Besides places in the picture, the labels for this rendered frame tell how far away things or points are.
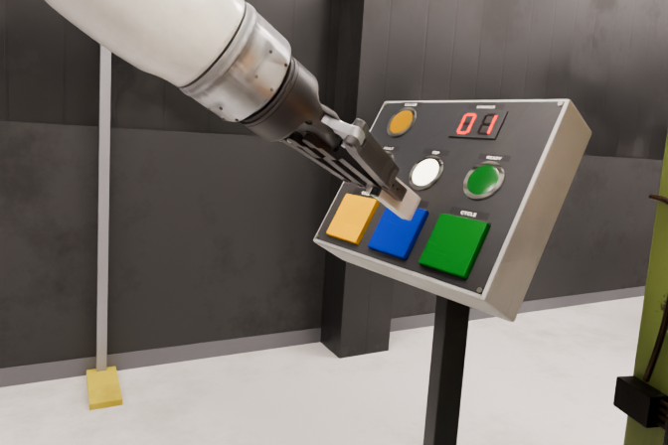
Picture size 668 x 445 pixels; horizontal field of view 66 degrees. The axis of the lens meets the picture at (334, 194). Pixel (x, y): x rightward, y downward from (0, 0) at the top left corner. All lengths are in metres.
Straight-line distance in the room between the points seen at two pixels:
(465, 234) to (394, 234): 0.11
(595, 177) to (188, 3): 3.91
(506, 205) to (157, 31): 0.45
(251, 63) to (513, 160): 0.39
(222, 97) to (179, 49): 0.05
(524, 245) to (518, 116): 0.18
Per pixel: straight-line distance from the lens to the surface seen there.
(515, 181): 0.68
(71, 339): 2.61
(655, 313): 0.85
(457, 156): 0.75
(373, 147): 0.49
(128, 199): 2.46
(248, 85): 0.42
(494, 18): 3.43
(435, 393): 0.90
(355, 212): 0.81
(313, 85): 0.46
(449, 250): 0.67
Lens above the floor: 1.14
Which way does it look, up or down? 7 degrees down
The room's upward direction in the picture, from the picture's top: 4 degrees clockwise
